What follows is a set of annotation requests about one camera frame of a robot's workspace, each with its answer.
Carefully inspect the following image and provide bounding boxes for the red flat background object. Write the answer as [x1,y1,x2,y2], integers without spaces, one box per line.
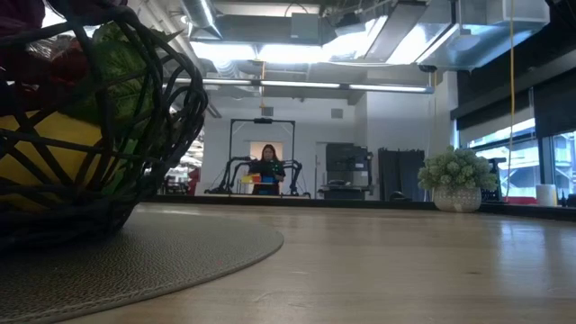
[502,195,539,206]

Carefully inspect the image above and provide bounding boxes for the white cylinder roll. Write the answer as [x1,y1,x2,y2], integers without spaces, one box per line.
[535,183,558,208]

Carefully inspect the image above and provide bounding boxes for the colourful toy blocks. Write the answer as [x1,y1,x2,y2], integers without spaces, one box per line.
[240,173,279,185]

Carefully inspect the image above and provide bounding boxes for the black background device stand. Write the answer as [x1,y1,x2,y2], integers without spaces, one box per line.
[481,157,509,203]

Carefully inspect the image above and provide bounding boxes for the black background gantry frame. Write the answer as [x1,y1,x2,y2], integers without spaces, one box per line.
[228,117,297,195]

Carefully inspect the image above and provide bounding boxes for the long fluorescent light tube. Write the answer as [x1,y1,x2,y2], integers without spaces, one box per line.
[173,76,436,95]

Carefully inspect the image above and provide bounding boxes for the large green cucumber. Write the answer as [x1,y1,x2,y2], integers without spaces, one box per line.
[67,21,184,134]

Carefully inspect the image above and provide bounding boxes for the person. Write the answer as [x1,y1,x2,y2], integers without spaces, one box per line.
[248,143,287,196]

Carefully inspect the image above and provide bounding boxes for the short yellow hanging cord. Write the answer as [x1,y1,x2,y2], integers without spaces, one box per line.
[259,60,267,109]

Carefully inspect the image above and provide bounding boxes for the round grey placemat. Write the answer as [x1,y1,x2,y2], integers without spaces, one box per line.
[0,207,285,324]

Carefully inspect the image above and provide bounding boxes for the black wire basket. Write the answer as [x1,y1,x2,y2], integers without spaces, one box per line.
[0,4,210,248]

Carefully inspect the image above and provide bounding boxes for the yellow starfruit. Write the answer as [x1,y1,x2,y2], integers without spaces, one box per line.
[0,111,119,212]

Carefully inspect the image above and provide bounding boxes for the green apple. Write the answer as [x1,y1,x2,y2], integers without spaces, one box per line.
[103,137,140,195]

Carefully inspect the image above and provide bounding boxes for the dark red grape bunch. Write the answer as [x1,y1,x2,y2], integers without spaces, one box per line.
[8,34,91,112]

